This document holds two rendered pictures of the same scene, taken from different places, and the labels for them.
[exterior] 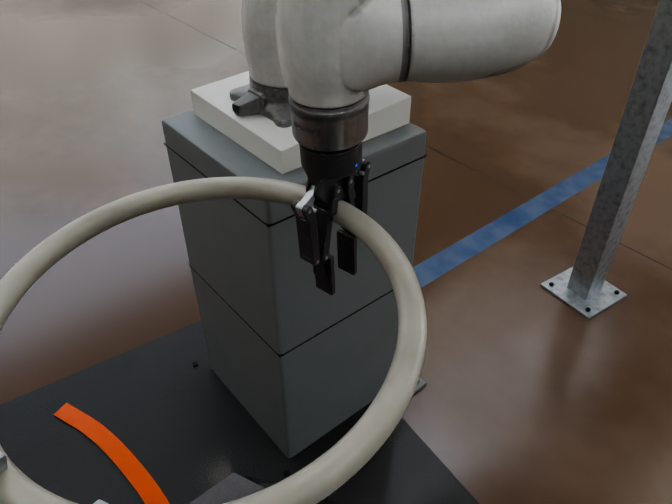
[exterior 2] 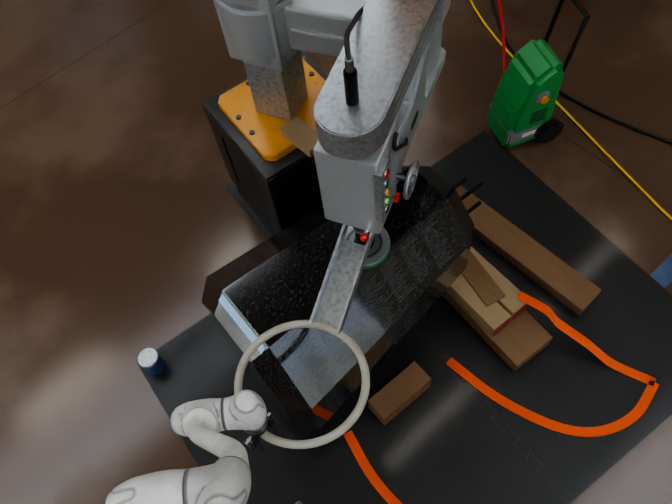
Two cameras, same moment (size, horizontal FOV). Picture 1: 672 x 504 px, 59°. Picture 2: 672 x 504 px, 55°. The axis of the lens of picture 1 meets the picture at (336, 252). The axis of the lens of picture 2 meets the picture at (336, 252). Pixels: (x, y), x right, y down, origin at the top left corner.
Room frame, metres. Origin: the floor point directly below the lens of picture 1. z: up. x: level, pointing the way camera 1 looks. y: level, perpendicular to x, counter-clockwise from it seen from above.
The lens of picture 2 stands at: (1.20, 0.42, 3.15)
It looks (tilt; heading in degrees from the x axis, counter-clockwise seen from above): 61 degrees down; 186
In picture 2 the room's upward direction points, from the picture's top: 9 degrees counter-clockwise
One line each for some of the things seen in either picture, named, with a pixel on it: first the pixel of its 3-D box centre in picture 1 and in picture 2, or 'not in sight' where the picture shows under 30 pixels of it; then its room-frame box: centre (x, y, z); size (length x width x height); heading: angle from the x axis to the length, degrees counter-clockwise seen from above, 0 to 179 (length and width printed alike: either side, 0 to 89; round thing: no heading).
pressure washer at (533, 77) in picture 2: not in sight; (533, 75); (-1.33, 1.39, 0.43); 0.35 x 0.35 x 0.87; 19
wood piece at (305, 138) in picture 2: not in sight; (302, 136); (-0.73, 0.16, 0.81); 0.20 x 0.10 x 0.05; 42
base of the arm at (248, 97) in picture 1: (281, 88); not in sight; (1.11, 0.11, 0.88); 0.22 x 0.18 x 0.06; 132
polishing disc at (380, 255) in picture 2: not in sight; (364, 242); (-0.13, 0.41, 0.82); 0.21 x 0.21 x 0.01
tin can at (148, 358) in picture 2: not in sight; (151, 361); (0.04, -0.71, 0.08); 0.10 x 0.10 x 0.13
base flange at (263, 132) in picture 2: not in sight; (283, 105); (-0.97, 0.06, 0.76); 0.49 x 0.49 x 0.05; 34
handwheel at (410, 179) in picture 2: not in sight; (401, 177); (-0.20, 0.57, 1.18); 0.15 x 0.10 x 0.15; 156
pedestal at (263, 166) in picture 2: not in sight; (294, 155); (-0.97, 0.06, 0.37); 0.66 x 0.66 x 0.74; 34
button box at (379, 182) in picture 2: not in sight; (382, 191); (-0.03, 0.48, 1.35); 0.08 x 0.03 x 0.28; 156
